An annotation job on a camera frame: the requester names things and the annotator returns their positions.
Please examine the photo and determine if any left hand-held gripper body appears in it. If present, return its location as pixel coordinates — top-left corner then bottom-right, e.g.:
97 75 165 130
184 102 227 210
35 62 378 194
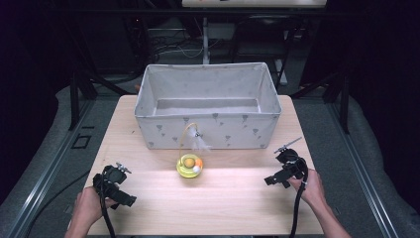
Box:
92 162 133 200

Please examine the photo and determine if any person's left hand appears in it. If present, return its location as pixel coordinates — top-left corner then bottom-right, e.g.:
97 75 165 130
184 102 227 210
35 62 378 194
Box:
71 185 117 230

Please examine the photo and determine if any black chair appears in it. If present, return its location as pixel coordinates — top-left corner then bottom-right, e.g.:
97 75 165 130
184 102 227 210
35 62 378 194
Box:
230 14 302 63

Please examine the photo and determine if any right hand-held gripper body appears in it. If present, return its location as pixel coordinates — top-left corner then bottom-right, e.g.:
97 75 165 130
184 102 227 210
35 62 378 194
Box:
273 136 309 182

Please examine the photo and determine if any aluminium floor rail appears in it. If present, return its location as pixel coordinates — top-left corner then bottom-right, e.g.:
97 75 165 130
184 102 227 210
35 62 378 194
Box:
326 98 401 238
5 98 97 238

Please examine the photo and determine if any yellow cat toy with feather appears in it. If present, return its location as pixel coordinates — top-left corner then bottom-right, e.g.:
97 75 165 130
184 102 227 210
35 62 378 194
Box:
175 122 213 179

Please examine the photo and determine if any tangle of floor cables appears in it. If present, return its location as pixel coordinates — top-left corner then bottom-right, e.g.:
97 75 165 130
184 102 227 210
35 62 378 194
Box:
145 27 222 60

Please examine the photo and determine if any black metal stand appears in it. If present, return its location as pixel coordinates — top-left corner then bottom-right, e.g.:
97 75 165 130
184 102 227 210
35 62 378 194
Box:
321 70 351 135
67 67 99 132

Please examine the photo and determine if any grey printed fabric storage box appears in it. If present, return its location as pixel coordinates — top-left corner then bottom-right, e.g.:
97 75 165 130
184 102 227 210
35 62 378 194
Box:
133 61 282 151

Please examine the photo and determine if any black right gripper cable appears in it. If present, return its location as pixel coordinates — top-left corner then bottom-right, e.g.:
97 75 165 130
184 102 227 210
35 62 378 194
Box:
288 172 309 238

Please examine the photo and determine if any person's right hand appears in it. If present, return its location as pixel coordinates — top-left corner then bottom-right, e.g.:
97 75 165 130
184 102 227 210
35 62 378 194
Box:
287 168 328 208

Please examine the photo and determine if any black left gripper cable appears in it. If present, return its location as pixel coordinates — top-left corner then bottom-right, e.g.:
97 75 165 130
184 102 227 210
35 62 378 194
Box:
98 169 117 238

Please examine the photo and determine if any black cable on floor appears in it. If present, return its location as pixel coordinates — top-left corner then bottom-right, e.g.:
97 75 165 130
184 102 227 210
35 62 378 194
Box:
25 169 92 238

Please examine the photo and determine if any white table leg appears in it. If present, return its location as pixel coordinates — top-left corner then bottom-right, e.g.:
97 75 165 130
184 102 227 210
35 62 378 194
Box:
201 16 211 65

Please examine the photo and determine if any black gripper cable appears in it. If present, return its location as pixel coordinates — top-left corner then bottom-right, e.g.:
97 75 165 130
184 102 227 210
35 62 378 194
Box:
288 172 309 238
98 169 117 238

